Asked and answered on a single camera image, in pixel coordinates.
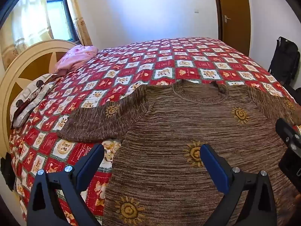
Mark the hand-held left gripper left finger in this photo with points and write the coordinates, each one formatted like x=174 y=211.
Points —
x=88 y=167

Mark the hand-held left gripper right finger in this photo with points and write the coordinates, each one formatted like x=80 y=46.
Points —
x=215 y=167

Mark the brown knitted sun-pattern sweater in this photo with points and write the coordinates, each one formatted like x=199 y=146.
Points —
x=188 y=146

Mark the grey patterned pillow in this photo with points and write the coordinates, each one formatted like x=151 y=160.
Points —
x=29 y=98

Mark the red patchwork teddy-bear bedspread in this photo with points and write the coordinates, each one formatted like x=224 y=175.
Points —
x=112 y=75

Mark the pink pillow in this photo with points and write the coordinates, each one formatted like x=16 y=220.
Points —
x=76 y=57

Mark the cream and brown headboard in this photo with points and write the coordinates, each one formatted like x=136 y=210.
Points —
x=25 y=70

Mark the brown wooden door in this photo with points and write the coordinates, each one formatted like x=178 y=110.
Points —
x=234 y=14

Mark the window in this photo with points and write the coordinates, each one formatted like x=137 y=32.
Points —
x=61 y=16

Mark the yellow floral curtain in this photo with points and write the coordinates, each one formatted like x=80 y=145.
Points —
x=80 y=14

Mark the sheer yellow curtain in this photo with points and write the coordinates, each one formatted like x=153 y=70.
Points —
x=25 y=21

